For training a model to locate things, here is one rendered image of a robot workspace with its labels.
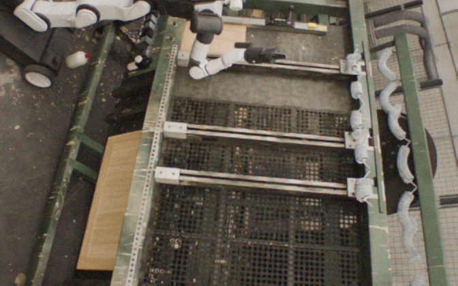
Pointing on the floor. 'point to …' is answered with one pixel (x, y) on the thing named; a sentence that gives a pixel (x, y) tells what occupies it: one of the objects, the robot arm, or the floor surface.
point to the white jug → (73, 60)
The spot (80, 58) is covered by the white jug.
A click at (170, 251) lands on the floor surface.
